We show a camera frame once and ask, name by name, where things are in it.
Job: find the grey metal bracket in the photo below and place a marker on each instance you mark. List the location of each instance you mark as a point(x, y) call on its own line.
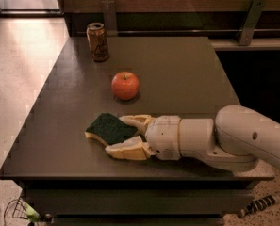
point(110, 19)
point(253, 14)

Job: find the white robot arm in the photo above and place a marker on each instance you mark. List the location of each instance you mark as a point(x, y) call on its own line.
point(236, 139)

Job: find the green and yellow sponge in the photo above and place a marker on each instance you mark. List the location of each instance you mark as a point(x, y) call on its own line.
point(110, 130)

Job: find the orange soda can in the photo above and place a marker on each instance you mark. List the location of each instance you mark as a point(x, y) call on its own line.
point(97, 38)

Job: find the striped black white handle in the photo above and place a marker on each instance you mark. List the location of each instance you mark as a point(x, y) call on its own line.
point(260, 204)

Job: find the grey metal bracket right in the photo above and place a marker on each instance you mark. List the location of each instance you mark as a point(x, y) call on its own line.
point(253, 14)

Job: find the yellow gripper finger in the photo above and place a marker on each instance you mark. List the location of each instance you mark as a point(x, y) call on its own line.
point(132, 149)
point(141, 122)

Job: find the wire basket with green item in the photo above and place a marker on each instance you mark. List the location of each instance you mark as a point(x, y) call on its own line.
point(20, 213)

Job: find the grey metal bracket left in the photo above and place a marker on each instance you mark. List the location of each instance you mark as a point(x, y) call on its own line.
point(110, 19)

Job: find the red apple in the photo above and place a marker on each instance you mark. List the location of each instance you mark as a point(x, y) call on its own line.
point(125, 85)

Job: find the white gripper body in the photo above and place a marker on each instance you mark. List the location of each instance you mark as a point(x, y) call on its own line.
point(163, 136)

